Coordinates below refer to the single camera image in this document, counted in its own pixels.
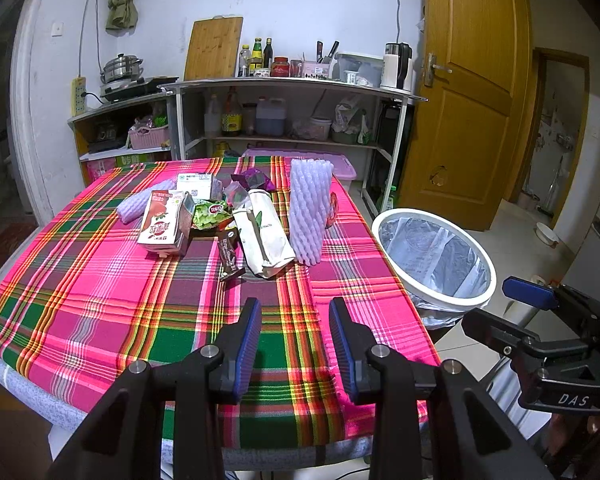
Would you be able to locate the green oil bottle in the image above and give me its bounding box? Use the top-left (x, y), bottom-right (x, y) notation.
top-left (249, 37), bottom-right (263, 76)

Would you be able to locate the pink lid storage box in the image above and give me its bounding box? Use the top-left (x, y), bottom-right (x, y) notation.
top-left (241, 147), bottom-right (359, 192)

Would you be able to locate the pink basket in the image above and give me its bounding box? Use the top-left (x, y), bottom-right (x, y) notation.
top-left (129, 126), bottom-right (170, 150)

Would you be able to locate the wooden cutting board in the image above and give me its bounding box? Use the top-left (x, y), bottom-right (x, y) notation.
top-left (184, 16), bottom-right (244, 80)

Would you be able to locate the lying purple foam net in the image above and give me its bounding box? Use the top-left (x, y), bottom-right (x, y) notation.
top-left (117, 179), bottom-right (176, 224)

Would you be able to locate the wooden door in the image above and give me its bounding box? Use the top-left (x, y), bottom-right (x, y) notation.
top-left (398, 0), bottom-right (531, 231)

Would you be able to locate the pink plaid tablecloth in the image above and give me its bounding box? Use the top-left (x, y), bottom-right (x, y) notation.
top-left (0, 157), bottom-right (438, 450)

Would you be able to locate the white black kettle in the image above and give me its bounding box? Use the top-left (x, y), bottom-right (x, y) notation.
top-left (380, 42), bottom-right (413, 90)

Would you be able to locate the steel pot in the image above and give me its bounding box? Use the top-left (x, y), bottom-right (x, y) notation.
top-left (100, 53), bottom-right (144, 84)

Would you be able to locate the purple jug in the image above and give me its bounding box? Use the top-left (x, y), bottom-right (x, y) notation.
top-left (254, 98), bottom-right (287, 138)

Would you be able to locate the white purple box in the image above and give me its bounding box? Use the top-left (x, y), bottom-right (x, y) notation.
top-left (176, 174), bottom-right (213, 200)

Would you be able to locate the brown snack wrapper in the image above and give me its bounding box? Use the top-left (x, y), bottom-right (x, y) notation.
top-left (218, 228), bottom-right (245, 282)

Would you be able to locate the red milk carton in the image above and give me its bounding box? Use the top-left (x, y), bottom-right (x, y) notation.
top-left (137, 190), bottom-right (195, 258)

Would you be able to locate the metal kitchen shelf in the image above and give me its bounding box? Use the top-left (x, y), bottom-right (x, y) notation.
top-left (160, 77), bottom-right (424, 216)

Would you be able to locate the tall purple foam net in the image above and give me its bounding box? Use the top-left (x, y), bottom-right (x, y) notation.
top-left (289, 159), bottom-right (332, 266)

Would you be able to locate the red jar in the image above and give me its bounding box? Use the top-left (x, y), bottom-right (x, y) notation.
top-left (270, 56), bottom-right (290, 77)

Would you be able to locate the dark sauce bottle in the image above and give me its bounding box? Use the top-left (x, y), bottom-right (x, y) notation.
top-left (263, 37), bottom-right (273, 70)

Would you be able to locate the white paper bag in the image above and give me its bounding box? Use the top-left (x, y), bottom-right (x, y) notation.
top-left (233, 190), bottom-right (296, 280)

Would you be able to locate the induction cooker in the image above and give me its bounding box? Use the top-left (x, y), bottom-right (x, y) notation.
top-left (100, 76), bottom-right (178, 103)

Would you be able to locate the purple foil wrapper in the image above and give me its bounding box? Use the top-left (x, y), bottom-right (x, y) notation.
top-left (230, 167), bottom-right (276, 193)

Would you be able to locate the green snack bag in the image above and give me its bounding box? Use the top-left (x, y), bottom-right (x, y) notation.
top-left (192, 200), bottom-right (233, 231)

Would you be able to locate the wooden side shelf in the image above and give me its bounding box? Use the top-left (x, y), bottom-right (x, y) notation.
top-left (67, 93), bottom-right (178, 185)

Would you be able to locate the white round trash bin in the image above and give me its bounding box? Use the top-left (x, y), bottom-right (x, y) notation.
top-left (372, 208), bottom-right (498, 330)

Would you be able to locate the yellow power strip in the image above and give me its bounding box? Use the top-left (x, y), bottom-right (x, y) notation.
top-left (71, 76), bottom-right (86, 116)

